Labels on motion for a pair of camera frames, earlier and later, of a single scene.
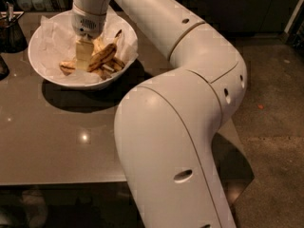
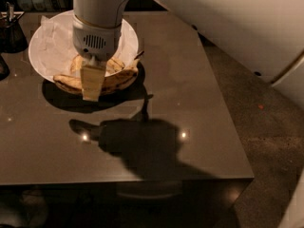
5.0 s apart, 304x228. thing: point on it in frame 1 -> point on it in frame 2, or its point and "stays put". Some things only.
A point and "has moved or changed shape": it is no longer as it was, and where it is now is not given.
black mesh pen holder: [12, 39] stays put
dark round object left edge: [4, 69] stays put
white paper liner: [54, 42] stays put
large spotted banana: [104, 54] has moved or changed shape
